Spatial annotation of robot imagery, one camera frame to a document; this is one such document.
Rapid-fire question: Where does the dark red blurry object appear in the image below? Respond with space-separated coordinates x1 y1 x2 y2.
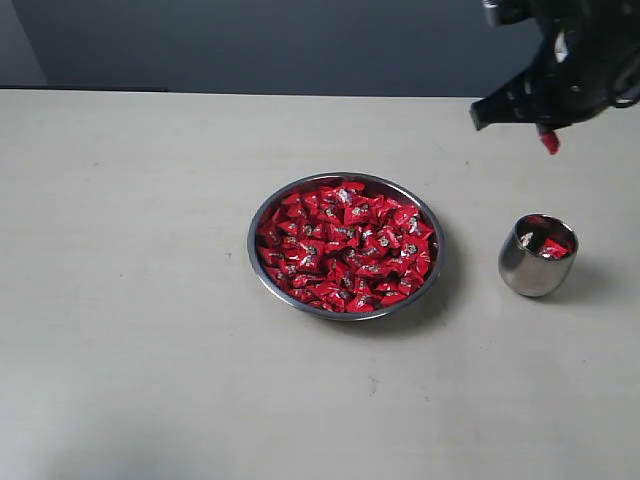
539 135 561 155

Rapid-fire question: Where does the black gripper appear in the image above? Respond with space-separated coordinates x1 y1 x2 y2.
469 1 639 137

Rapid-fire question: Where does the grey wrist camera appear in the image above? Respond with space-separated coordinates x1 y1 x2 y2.
482 0 539 29

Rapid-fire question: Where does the round steel plate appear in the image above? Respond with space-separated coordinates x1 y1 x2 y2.
246 171 446 323

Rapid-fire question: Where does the steel cup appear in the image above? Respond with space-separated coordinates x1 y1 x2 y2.
498 214 579 298

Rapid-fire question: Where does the pile of red candies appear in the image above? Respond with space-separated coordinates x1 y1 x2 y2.
256 181 435 314

